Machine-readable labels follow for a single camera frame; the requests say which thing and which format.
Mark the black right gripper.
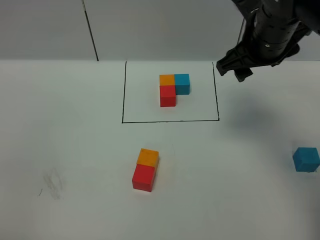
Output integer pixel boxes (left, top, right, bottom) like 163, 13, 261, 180
216, 24, 312, 82

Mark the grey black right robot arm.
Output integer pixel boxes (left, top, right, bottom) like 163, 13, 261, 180
216, 0, 320, 82

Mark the template blue cube block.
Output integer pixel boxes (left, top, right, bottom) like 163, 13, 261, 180
174, 73, 191, 95

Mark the template orange cube block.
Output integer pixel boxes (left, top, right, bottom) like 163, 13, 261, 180
159, 74, 175, 86

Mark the template red cube block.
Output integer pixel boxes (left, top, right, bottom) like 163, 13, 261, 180
159, 85, 177, 107

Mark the loose blue cube block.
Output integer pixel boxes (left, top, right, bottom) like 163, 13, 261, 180
292, 147, 320, 173

